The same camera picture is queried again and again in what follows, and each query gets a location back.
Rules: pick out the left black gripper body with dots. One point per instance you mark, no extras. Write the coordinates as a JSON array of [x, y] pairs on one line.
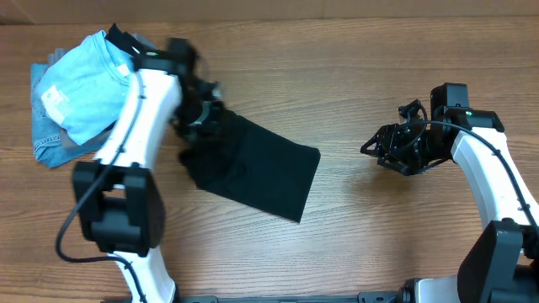
[[196, 119]]

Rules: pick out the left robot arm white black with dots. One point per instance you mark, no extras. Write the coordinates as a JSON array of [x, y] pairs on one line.
[[117, 201]]

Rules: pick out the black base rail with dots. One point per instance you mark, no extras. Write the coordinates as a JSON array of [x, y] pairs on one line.
[[363, 297]]

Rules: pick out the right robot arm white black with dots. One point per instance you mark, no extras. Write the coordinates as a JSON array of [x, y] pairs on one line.
[[502, 265]]

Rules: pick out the black folded garment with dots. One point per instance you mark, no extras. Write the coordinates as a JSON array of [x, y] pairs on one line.
[[124, 41]]

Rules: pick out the grey folded garment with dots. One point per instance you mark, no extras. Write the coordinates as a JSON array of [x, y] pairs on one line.
[[76, 139]]

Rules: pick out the black polo shirt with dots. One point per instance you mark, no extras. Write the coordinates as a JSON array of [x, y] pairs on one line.
[[255, 167]]

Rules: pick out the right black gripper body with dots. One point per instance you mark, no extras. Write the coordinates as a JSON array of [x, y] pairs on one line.
[[413, 158]]

